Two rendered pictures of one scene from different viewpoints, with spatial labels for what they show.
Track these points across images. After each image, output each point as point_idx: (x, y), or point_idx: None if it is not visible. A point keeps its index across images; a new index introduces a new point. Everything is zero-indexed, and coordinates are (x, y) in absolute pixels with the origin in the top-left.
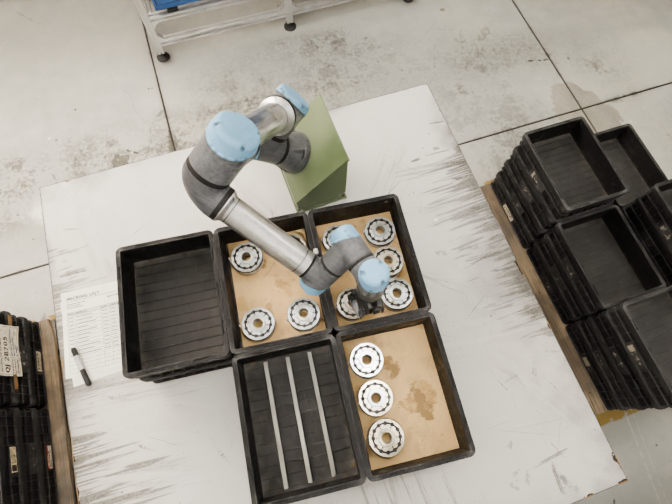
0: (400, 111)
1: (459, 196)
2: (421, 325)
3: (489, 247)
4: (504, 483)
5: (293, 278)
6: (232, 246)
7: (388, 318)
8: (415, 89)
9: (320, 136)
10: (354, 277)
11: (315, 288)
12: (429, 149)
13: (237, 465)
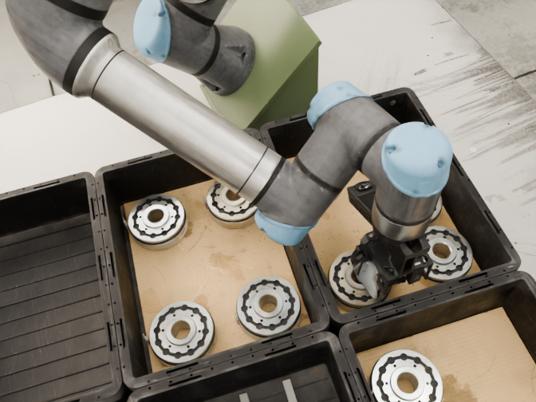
0: (384, 15)
1: (503, 112)
2: (500, 309)
3: None
4: None
5: (243, 248)
6: (132, 206)
7: (439, 289)
8: None
9: (269, 23)
10: (372, 175)
11: (289, 223)
12: (439, 56)
13: None
